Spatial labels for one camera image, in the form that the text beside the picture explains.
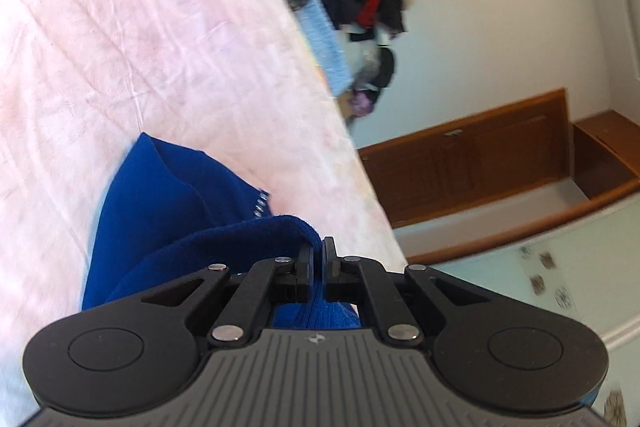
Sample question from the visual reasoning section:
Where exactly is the purple bag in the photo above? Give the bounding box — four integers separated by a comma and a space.
350, 88, 377, 116

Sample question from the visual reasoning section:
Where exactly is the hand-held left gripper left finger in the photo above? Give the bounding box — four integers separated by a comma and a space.
140, 244, 317, 348

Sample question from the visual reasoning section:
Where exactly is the pink blanket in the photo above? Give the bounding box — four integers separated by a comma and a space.
0, 0, 408, 427

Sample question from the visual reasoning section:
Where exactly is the translucent plastic bag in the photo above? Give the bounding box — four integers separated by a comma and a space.
347, 42, 381, 88

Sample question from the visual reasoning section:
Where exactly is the light blue quilted blanket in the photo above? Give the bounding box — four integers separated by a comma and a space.
297, 0, 354, 96

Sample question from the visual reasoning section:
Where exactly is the black garment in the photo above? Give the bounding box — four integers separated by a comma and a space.
374, 48, 397, 88

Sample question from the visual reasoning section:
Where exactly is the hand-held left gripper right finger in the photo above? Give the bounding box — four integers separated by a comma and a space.
324, 237, 493, 348

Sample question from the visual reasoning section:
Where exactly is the blue beaded sweater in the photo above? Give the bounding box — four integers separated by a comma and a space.
81, 132, 362, 331

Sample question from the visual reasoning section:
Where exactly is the brown wooden door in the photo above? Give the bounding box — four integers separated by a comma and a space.
400, 109, 640, 266

